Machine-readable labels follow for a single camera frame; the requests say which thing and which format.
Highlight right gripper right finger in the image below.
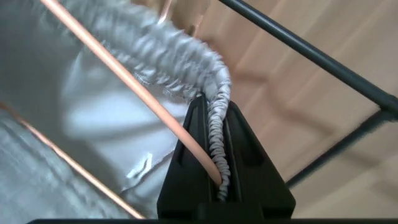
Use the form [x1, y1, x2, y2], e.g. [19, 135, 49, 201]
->
[222, 101, 296, 219]

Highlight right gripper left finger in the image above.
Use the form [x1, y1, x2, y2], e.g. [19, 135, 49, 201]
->
[157, 95, 223, 219]

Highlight pink clothes hanger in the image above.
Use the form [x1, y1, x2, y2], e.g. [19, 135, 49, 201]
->
[0, 0, 223, 220]

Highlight pale grey shorts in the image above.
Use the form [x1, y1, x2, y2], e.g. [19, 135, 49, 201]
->
[0, 0, 233, 220]

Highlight black clothes rack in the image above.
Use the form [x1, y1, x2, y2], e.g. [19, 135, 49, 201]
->
[217, 0, 398, 190]

